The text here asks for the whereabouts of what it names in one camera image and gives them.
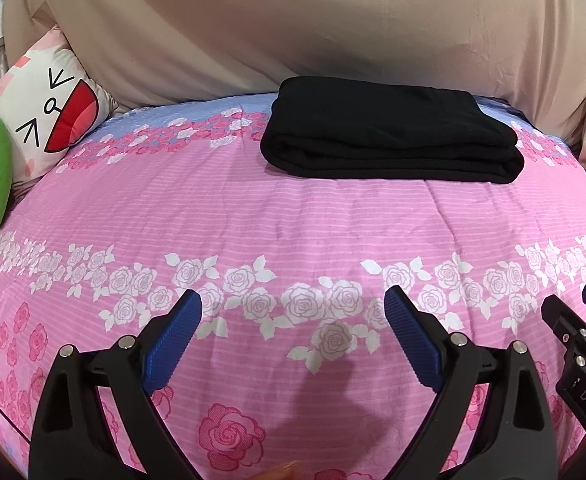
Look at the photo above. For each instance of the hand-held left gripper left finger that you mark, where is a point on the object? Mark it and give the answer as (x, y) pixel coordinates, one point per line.
(173, 340)

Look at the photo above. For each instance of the black pants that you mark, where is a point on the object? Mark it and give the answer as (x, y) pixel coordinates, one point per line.
(388, 130)

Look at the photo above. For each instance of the beige hanging cloth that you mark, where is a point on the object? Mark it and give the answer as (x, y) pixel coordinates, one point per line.
(273, 20)

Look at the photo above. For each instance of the person's left hand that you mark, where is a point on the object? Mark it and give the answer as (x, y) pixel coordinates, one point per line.
(278, 472)

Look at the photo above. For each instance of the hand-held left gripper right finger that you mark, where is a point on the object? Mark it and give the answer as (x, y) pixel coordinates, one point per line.
(413, 335)

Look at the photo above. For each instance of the white cartoon face pillow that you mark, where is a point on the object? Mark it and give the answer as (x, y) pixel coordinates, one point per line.
(48, 105)

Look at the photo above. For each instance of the pink floral bedsheet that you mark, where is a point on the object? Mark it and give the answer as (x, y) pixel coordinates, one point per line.
(273, 230)

